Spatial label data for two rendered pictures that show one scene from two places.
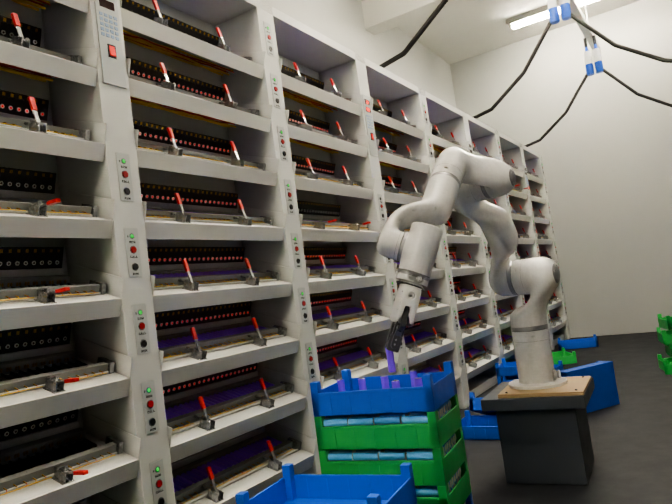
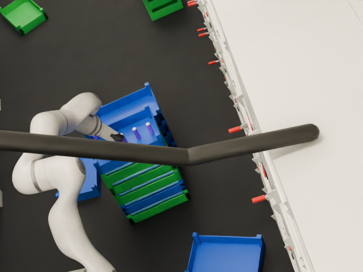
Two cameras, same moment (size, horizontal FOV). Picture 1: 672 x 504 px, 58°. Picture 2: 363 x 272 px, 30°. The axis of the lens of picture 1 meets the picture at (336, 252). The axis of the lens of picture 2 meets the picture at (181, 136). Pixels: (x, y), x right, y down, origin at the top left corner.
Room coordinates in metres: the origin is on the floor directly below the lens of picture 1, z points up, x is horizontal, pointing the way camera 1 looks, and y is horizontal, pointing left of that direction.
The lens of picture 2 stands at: (3.39, -0.70, 2.49)
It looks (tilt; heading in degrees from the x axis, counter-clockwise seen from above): 48 degrees down; 155
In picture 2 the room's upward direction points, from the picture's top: 24 degrees counter-clockwise
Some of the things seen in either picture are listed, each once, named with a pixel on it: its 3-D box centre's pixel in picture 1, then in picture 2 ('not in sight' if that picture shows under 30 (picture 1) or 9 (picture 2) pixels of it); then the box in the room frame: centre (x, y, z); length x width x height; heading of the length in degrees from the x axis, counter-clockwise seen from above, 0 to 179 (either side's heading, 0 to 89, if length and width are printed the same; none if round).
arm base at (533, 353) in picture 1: (533, 356); not in sight; (2.07, -0.62, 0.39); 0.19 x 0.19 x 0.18
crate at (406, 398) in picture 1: (384, 388); (123, 138); (1.49, -0.07, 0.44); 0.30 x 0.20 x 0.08; 65
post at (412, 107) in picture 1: (427, 247); not in sight; (3.34, -0.51, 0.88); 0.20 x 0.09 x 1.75; 59
